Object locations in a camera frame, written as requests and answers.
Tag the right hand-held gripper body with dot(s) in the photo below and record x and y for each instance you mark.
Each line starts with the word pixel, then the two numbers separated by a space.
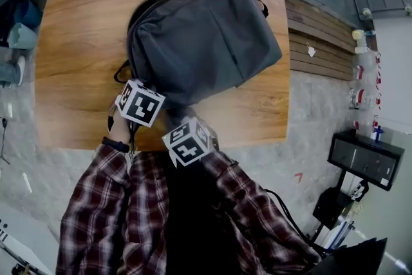
pixel 188 145

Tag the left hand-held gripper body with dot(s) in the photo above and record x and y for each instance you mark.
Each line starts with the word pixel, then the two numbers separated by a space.
pixel 140 103

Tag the dark grey backpack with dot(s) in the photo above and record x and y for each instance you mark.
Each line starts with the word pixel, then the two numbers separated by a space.
pixel 199 42

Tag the person's right forearm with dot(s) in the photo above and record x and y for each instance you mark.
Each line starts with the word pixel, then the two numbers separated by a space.
pixel 257 203

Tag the person's left forearm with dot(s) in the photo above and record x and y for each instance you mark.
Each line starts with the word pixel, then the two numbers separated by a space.
pixel 93 206

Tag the black wristband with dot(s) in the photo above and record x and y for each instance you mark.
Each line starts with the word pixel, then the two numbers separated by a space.
pixel 116 145

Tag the person's torso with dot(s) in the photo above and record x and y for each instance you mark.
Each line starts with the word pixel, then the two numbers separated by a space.
pixel 180 215

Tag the teal bag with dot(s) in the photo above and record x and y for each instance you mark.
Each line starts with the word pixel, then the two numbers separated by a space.
pixel 21 27

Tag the white paper tag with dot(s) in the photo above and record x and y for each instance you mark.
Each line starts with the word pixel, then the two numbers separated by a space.
pixel 311 50

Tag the small black box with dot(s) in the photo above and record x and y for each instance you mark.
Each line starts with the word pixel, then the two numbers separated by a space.
pixel 331 207

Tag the wooden slatted bench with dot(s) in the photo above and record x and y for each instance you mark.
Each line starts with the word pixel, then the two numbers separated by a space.
pixel 318 45

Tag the black cabinet box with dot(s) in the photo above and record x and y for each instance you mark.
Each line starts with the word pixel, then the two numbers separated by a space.
pixel 367 159

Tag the white device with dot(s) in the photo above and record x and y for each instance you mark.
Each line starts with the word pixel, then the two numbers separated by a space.
pixel 22 244

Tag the row of clear water bottles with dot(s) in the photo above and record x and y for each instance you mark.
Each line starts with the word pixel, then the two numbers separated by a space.
pixel 365 80

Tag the black bag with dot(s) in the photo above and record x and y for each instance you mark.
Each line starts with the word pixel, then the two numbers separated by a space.
pixel 357 259

